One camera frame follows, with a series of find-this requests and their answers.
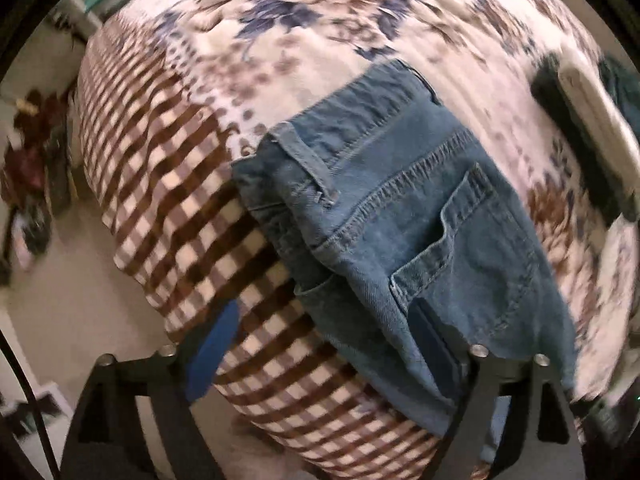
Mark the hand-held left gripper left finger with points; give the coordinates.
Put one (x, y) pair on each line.
(212, 355)

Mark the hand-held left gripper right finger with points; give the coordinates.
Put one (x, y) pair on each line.
(435, 347)

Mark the blue denim pants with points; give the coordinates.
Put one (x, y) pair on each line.
(400, 220)

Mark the floral and checkered blanket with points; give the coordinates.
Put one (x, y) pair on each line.
(165, 170)

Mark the dark red clutter pile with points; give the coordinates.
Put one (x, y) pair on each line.
(35, 160)

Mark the black cloth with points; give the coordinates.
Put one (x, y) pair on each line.
(555, 105)

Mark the white cloth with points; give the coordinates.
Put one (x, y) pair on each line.
(595, 105)

